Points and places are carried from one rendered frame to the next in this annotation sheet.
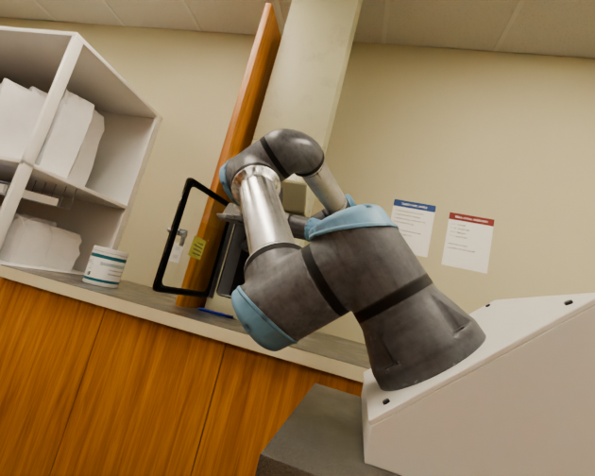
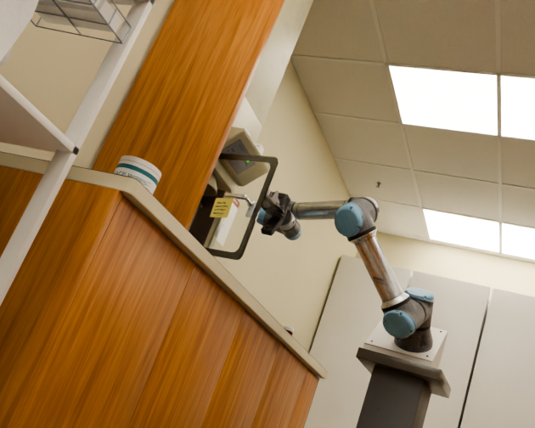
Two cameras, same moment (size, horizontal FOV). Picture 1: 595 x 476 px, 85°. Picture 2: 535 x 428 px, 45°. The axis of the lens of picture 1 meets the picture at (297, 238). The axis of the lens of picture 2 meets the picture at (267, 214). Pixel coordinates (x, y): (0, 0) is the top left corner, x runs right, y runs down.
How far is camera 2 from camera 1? 258 cm
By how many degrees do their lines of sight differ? 74
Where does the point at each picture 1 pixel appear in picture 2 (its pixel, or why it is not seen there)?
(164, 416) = (205, 368)
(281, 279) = (419, 315)
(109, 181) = not seen: outside the picture
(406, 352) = (429, 342)
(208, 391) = (228, 347)
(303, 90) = (273, 55)
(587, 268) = (254, 256)
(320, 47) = (291, 19)
